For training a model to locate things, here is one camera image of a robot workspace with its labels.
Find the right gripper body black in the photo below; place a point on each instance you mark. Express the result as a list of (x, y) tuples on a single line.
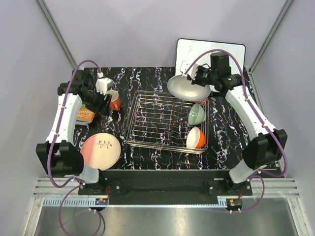
[(204, 76)]

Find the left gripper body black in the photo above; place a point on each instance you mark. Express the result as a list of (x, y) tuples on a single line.
[(94, 101)]

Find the orange mug white inside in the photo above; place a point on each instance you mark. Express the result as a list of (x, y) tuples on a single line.
[(115, 100)]

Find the white fluted plate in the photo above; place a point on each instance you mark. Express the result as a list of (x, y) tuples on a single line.
[(182, 88)]

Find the green celadon bowl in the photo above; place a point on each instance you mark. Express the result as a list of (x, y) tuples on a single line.
[(197, 115)]

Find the metal wire dish rack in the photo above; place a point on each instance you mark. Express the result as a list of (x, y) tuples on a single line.
[(159, 120)]

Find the pink cream branch plate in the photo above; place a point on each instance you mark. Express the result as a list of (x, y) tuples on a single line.
[(101, 151)]

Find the orange bowl white inside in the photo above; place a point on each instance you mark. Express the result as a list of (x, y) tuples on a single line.
[(196, 138)]

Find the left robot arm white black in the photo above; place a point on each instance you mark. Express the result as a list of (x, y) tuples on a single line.
[(58, 155)]

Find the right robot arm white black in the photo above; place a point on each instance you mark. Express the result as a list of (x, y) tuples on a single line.
[(265, 151)]

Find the orange treehouse book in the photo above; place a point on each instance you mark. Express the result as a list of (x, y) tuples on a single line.
[(84, 116)]

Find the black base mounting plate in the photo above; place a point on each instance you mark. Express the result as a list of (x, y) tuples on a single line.
[(165, 183)]

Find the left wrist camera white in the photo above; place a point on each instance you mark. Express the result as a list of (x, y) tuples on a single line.
[(103, 83)]

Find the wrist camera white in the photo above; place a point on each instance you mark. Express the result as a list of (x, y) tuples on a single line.
[(191, 72), (103, 83)]

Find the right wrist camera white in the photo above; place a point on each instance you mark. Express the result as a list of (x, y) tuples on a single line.
[(191, 72)]

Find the white whiteboard black frame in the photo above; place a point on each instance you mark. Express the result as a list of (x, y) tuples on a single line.
[(189, 49)]

